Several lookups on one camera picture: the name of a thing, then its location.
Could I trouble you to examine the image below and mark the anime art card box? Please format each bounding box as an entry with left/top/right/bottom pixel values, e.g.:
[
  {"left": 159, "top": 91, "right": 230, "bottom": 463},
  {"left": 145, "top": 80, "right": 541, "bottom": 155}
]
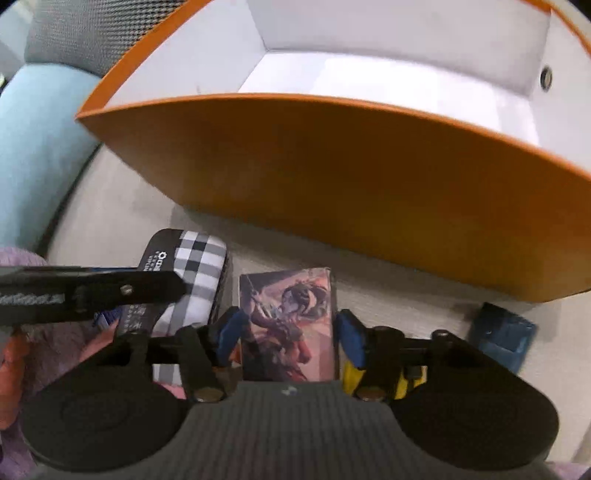
[{"left": 239, "top": 267, "right": 338, "bottom": 382}]

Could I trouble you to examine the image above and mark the plaid black white box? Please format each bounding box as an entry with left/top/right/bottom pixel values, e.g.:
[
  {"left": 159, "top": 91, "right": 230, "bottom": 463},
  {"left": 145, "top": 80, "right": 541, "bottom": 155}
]
[{"left": 94, "top": 228, "right": 230, "bottom": 385}]

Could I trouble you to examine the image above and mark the light blue cushion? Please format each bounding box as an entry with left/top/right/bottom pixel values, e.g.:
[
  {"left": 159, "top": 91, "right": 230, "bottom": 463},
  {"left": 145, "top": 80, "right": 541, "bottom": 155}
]
[{"left": 1, "top": 64, "right": 99, "bottom": 251}]

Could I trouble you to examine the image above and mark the yellow blue object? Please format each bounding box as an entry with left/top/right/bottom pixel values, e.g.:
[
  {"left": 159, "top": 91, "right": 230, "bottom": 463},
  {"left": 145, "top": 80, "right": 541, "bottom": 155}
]
[{"left": 341, "top": 360, "right": 427, "bottom": 400}]

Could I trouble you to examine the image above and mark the person's left hand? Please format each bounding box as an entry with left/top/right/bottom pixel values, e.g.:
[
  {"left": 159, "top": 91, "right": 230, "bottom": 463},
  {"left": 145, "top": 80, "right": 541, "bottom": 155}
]
[{"left": 0, "top": 331, "right": 30, "bottom": 430}]

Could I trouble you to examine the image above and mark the orange white storage box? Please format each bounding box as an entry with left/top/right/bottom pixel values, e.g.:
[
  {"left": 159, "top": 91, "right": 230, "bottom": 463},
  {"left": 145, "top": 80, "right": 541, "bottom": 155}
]
[{"left": 78, "top": 1, "right": 590, "bottom": 302}]

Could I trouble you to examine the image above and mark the blue card box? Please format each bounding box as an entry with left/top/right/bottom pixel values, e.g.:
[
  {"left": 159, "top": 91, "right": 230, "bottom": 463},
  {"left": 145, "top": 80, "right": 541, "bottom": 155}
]
[{"left": 467, "top": 302, "right": 538, "bottom": 374}]

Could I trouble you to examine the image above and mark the grey checked cushion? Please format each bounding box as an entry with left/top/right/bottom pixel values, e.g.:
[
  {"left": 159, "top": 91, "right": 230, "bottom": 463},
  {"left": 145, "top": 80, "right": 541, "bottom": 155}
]
[{"left": 24, "top": 0, "right": 183, "bottom": 77}]

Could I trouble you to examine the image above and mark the beige grey sofa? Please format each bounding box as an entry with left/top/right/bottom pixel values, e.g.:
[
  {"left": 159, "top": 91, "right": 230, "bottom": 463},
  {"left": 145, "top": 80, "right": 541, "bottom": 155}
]
[{"left": 47, "top": 148, "right": 590, "bottom": 463}]

